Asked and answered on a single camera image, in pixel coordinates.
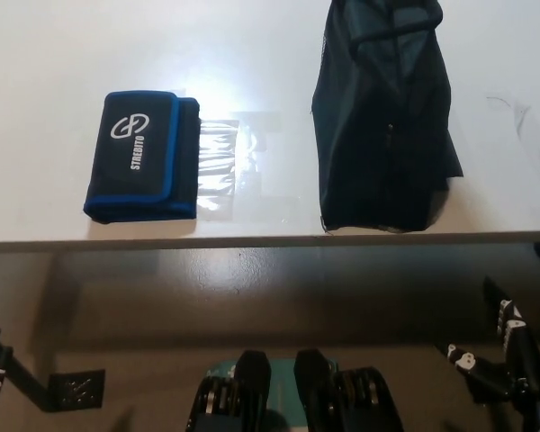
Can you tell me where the black blue-trimmed Strebito notebook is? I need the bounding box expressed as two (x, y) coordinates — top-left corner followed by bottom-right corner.
(82, 91), (202, 225)

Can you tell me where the clear tape patch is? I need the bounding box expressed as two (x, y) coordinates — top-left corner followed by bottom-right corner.
(196, 117), (266, 222)

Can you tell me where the robot right hand white black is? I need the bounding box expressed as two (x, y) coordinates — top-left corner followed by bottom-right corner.
(446, 299), (540, 405)

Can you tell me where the dark fabric lunch bag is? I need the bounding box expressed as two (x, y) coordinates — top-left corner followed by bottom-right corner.
(310, 0), (464, 237)

